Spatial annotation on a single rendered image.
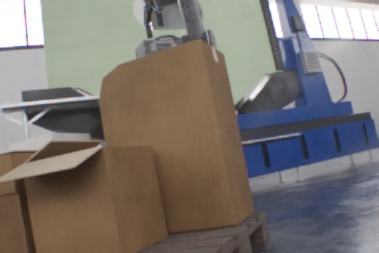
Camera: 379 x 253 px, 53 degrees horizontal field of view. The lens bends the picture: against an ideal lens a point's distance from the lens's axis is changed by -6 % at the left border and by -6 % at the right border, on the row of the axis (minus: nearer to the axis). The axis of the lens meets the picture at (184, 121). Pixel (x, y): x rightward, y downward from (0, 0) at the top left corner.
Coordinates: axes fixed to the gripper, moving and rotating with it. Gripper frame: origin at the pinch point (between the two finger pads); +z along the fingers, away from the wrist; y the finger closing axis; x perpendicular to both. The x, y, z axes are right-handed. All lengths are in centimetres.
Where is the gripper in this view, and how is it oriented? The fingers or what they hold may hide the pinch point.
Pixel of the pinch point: (155, 30)
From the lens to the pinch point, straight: 189.7
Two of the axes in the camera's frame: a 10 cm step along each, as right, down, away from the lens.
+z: 1.8, 9.8, -1.2
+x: 9.0, -1.1, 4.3
